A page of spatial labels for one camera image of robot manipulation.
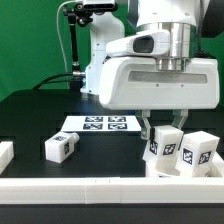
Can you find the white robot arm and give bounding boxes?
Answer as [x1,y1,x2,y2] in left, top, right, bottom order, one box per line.
[82,0,224,140]

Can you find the white cable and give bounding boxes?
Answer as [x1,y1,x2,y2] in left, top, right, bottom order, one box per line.
[55,0,78,74]

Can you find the black cables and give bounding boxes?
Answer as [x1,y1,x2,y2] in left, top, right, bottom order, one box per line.
[32,72,75,90]

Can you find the white camera on mount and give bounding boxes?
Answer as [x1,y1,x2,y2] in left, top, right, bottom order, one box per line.
[83,0,116,10]

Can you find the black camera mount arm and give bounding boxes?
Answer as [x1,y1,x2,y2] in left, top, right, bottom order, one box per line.
[63,3,93,91]

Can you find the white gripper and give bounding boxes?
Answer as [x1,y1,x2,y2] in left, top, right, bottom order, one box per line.
[99,29,219,140]

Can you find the white fiducial marker sheet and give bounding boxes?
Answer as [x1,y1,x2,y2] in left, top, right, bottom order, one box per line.
[61,115,141,132]

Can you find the white U-shaped fence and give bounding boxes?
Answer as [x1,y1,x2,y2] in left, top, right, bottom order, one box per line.
[0,139,224,205]

